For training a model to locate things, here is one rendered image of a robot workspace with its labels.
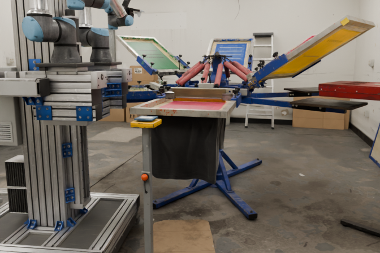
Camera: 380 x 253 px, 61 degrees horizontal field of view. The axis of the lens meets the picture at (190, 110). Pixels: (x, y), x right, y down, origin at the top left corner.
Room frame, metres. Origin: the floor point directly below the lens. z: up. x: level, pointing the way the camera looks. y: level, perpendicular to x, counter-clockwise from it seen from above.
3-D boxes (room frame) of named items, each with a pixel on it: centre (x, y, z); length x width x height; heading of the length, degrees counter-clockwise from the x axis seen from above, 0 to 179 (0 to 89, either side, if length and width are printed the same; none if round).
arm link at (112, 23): (2.55, 0.57, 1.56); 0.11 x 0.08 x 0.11; 59
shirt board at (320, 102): (2.80, -0.75, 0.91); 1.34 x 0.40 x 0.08; 46
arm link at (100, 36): (2.27, 0.62, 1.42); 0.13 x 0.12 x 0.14; 59
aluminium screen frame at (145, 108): (2.24, -0.02, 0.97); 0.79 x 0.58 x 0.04; 166
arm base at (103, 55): (2.26, 0.61, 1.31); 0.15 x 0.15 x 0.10
